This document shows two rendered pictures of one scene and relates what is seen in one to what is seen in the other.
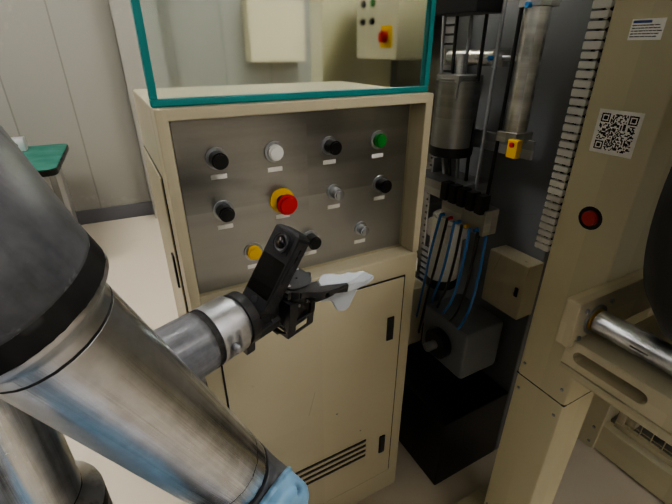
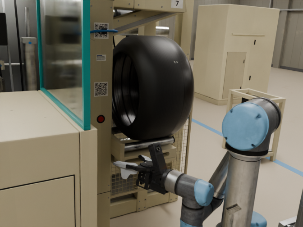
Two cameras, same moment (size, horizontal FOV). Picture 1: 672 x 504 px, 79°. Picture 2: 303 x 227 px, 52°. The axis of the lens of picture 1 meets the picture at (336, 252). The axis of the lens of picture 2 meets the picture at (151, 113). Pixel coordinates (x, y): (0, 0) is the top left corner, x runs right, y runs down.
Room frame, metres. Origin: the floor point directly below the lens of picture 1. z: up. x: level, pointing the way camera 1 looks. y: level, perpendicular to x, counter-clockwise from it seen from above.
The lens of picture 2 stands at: (0.55, 1.09, 1.55)
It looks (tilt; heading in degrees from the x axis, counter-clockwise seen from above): 16 degrees down; 267
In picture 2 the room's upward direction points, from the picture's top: 3 degrees clockwise
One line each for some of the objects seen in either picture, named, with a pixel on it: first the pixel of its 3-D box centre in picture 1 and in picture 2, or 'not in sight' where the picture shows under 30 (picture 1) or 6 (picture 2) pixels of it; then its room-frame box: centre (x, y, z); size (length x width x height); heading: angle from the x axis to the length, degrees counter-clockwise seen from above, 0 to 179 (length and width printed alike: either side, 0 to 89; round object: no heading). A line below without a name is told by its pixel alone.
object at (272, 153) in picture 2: not in sight; (251, 124); (-0.91, -2.61, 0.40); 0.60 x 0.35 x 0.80; 115
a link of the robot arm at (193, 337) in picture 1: (165, 365); (195, 190); (0.35, 0.19, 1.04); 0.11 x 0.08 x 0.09; 141
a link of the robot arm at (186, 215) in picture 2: not in sight; (194, 214); (0.34, 0.17, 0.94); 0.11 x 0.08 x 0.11; 51
